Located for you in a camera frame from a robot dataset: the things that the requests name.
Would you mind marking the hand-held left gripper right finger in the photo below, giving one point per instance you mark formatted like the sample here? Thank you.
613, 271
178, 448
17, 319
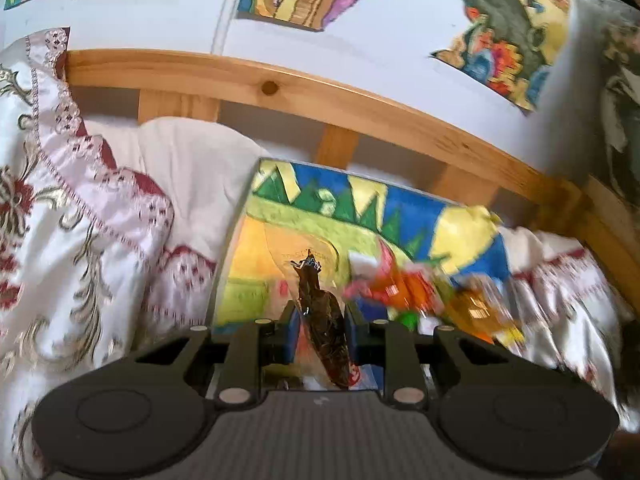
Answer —
351, 332

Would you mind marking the metal tray with dinosaur drawing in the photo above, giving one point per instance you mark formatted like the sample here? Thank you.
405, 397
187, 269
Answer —
280, 230

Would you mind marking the white wall pipe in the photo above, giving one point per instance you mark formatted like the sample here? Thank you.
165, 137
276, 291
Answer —
227, 5

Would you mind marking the brown snack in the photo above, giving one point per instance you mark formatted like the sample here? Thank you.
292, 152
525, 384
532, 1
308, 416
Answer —
322, 320

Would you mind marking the cream white pillow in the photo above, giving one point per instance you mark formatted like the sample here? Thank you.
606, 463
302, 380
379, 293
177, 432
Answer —
200, 175

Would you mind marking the patterned curtain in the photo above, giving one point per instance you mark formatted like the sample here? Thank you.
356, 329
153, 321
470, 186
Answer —
620, 100

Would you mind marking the wooden bed headboard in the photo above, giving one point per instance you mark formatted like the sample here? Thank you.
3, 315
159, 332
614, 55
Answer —
350, 105

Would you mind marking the orange rice cracker packet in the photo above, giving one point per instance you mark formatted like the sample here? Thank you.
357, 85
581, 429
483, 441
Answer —
400, 285

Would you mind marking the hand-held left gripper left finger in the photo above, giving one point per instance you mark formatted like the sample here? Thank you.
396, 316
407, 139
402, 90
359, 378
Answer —
291, 332

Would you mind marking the dark dinosaur wall poster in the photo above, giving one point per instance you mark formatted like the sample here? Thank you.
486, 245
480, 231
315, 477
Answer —
510, 35

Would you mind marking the gold orange snack packet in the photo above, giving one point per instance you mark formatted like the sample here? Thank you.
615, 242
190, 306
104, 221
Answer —
480, 312

